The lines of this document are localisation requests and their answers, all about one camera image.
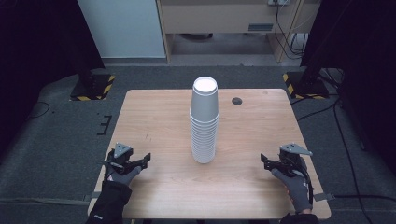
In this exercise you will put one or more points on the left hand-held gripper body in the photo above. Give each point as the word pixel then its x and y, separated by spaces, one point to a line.
pixel 120 155

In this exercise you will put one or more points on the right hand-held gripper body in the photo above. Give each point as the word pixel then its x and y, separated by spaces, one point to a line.
pixel 292 158

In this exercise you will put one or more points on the stack of white paper cups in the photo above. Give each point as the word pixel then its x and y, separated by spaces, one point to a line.
pixel 204 140

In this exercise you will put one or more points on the single white paper cup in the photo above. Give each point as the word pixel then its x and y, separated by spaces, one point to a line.
pixel 204 99

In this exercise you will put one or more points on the person's left hand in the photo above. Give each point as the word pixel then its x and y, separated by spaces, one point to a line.
pixel 121 179

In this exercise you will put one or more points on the person's right hand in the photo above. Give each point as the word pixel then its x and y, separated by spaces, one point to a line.
pixel 297 189

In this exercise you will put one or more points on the black tape floor mark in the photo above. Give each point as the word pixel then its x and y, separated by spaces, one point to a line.
pixel 105 124

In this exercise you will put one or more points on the grey tape strip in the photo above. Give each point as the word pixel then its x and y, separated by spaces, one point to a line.
pixel 323 197
pixel 90 196

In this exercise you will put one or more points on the black round table grommet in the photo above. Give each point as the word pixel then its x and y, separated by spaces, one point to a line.
pixel 237 101

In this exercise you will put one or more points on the black yellow striped stand base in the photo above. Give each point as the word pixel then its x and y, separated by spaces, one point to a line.
pixel 93 88
pixel 306 87

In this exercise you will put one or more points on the black curtain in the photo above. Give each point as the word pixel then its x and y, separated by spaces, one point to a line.
pixel 37 62
pixel 364 62

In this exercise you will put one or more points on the white cabinet panel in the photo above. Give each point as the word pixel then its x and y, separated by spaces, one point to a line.
pixel 124 28

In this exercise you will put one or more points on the grey desk label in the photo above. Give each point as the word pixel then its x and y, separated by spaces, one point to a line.
pixel 260 27

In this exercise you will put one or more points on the light wooden desk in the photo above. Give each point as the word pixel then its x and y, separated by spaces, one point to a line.
pixel 218 15

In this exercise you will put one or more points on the white power strip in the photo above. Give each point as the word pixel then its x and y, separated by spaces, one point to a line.
pixel 278 2

